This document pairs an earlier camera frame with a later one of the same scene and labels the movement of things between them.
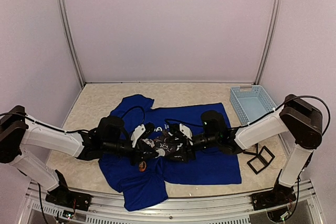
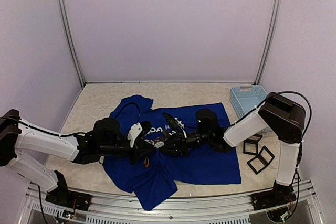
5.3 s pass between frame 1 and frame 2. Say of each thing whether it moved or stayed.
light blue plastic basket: stayed
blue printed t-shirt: moved
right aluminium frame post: stayed
